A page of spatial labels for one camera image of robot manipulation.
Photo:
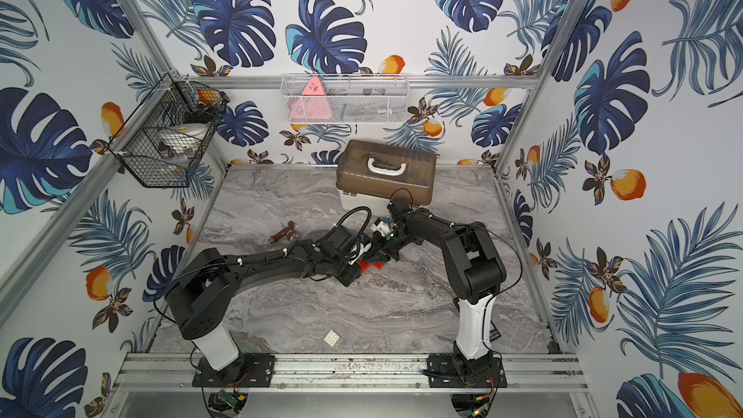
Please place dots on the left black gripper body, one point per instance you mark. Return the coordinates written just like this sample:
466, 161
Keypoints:
353, 270

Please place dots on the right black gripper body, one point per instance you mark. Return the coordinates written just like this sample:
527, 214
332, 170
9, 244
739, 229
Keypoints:
386, 247

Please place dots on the white square lego brick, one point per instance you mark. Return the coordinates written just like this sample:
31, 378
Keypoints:
331, 338

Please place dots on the red lego brick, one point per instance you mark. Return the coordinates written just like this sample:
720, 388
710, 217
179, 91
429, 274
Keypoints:
365, 266

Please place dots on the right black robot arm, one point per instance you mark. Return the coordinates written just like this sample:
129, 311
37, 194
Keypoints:
474, 269

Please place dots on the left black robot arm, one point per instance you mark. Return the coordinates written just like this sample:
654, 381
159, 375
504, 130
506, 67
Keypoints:
199, 297

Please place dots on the brown wooden stamp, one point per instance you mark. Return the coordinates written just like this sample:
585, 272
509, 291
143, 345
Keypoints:
288, 232

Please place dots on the brown lid storage box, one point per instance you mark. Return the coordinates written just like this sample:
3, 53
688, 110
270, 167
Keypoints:
371, 174

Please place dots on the black abacus tray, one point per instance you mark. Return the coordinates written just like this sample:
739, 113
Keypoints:
494, 333

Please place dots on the pink triangle card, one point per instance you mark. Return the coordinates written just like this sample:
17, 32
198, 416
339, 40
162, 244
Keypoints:
312, 105

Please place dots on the white bowl in basket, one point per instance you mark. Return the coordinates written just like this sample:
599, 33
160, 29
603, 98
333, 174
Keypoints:
181, 139

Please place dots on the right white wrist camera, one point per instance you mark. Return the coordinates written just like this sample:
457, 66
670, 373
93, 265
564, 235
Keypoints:
382, 226

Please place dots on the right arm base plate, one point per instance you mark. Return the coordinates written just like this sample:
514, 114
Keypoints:
454, 371

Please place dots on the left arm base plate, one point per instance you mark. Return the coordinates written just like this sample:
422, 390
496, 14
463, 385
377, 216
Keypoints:
247, 371

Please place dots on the clear wall shelf tray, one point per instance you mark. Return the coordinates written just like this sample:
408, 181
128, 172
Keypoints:
356, 99

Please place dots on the black wire basket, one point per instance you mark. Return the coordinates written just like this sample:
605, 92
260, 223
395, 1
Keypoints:
170, 102

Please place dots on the aluminium front rail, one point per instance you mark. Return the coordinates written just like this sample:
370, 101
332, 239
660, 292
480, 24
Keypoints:
362, 373

